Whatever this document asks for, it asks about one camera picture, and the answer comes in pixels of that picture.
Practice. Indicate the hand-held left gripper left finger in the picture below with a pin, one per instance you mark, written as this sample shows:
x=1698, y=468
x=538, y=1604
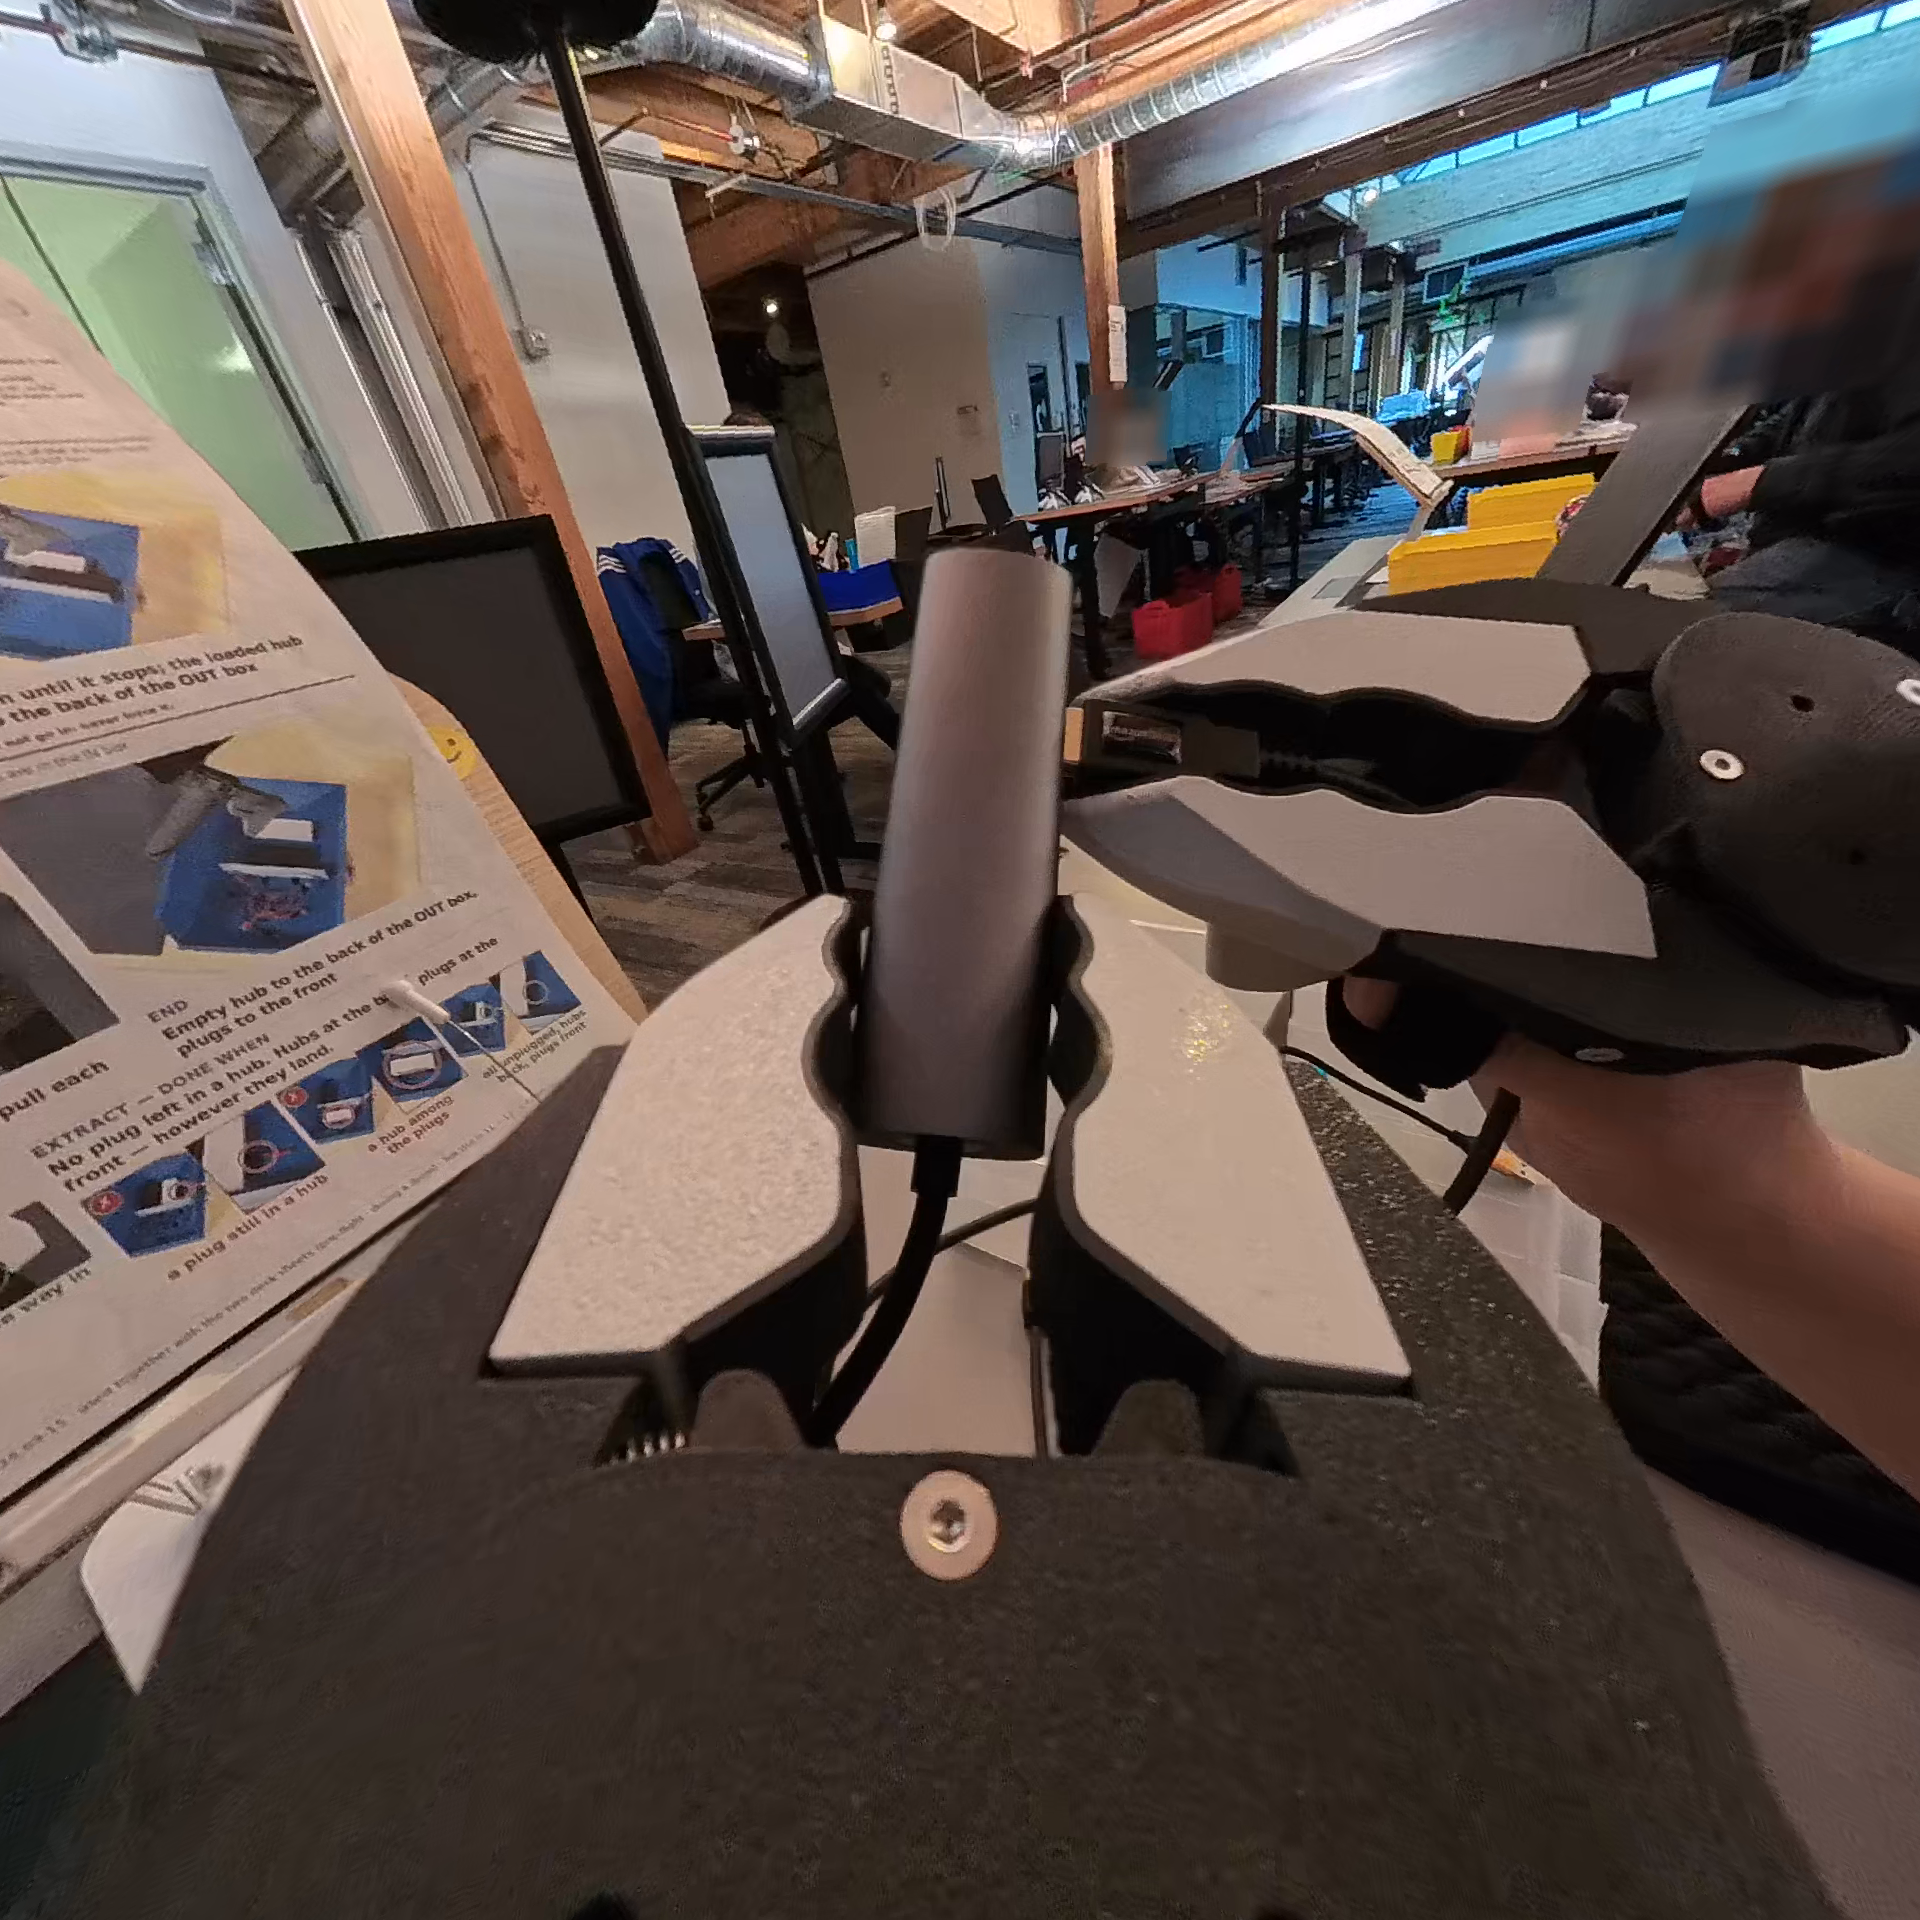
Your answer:
x=691, y=1184

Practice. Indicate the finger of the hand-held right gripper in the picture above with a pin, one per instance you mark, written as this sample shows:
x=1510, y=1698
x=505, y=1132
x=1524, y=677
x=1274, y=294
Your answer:
x=1426, y=661
x=1470, y=879

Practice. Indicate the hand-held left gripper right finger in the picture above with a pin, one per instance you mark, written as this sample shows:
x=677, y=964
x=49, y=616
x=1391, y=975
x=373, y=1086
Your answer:
x=1215, y=1200

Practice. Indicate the grey metal usb hub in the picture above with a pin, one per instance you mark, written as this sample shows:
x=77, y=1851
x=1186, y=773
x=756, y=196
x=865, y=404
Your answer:
x=961, y=826

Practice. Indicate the person's right forearm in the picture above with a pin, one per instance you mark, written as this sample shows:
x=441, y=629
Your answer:
x=1801, y=1319

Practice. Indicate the person's right hand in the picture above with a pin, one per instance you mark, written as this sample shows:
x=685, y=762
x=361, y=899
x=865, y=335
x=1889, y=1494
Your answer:
x=1681, y=1141

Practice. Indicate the small yellow bin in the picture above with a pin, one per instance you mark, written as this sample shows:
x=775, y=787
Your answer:
x=1470, y=563
x=1531, y=503

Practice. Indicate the curved white sheet board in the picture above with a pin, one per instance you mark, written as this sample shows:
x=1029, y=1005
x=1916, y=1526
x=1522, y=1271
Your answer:
x=1382, y=443

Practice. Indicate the red storage bin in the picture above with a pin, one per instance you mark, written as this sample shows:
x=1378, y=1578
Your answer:
x=1179, y=623

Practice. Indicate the black tilted board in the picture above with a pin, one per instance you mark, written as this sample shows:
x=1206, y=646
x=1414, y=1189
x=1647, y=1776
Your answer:
x=1636, y=494

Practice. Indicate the wooden sheet board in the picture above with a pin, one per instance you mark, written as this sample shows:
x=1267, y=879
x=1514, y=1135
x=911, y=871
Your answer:
x=556, y=902

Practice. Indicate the black computer monitor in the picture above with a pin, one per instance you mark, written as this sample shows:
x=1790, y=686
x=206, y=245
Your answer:
x=481, y=676

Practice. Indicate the black mesh wrist pad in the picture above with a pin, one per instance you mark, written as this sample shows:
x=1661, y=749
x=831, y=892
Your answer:
x=1725, y=1426

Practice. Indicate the brown wooden desk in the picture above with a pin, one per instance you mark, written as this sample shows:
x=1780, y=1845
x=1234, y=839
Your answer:
x=862, y=614

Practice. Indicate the blue jacket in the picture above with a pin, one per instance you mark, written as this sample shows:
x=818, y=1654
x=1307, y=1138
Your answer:
x=653, y=599

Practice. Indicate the printed instruction sheet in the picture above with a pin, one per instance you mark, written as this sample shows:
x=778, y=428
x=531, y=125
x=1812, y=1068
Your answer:
x=301, y=676

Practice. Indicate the white stand base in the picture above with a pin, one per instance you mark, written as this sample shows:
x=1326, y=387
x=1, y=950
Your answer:
x=165, y=1559

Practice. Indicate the ceiling projector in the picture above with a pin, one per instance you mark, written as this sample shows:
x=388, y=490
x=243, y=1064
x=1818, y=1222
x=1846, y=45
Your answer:
x=1763, y=54

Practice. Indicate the black floor lamp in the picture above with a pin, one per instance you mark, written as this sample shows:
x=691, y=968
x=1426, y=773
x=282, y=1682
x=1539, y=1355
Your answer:
x=601, y=196

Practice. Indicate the wooden post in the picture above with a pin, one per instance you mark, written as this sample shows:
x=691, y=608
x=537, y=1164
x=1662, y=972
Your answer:
x=452, y=301
x=1101, y=254

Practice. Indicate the silver air duct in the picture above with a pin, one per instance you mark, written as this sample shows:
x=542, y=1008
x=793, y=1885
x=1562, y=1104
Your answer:
x=1050, y=136

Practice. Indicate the rectangular silver duct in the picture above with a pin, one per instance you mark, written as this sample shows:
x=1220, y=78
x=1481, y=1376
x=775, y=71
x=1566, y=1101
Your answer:
x=901, y=100

